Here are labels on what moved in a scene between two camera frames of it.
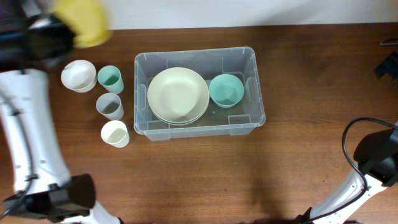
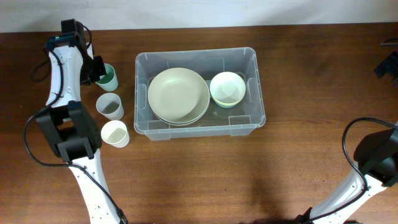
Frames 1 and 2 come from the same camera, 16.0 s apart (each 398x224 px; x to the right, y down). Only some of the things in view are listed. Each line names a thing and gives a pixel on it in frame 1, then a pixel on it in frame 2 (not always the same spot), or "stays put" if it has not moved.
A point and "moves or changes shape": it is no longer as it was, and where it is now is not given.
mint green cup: (109, 77) moves or changes shape
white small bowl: (79, 75) moves or changes shape
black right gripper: (389, 65) stays put
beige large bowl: (178, 96) stays put
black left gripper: (51, 23) to (98, 73)
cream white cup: (115, 133) stays put
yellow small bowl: (89, 21) to (227, 105)
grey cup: (109, 105) stays put
